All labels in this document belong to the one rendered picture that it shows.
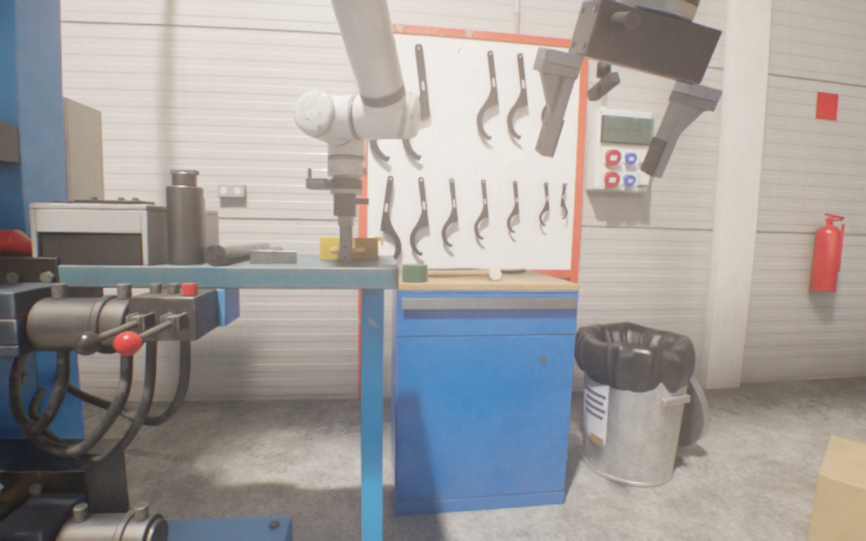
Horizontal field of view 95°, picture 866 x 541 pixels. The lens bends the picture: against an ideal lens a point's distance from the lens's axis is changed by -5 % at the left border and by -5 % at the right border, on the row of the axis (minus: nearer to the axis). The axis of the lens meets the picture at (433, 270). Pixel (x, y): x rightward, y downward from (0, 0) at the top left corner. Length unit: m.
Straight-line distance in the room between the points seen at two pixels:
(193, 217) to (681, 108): 0.91
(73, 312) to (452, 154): 2.24
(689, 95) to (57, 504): 1.33
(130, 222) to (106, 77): 2.30
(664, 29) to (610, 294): 2.80
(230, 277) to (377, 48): 0.55
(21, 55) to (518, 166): 2.37
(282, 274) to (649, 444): 1.76
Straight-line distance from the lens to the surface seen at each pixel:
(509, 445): 1.85
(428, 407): 1.71
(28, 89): 1.52
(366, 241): 1.13
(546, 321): 1.72
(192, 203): 1.04
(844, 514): 2.19
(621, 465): 2.25
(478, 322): 1.63
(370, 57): 0.77
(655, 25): 0.49
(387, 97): 0.81
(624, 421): 2.15
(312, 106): 0.88
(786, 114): 4.14
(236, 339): 2.98
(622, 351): 2.00
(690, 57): 0.52
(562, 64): 0.47
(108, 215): 1.08
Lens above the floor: 1.15
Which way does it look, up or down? 6 degrees down
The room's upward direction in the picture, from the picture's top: 1 degrees clockwise
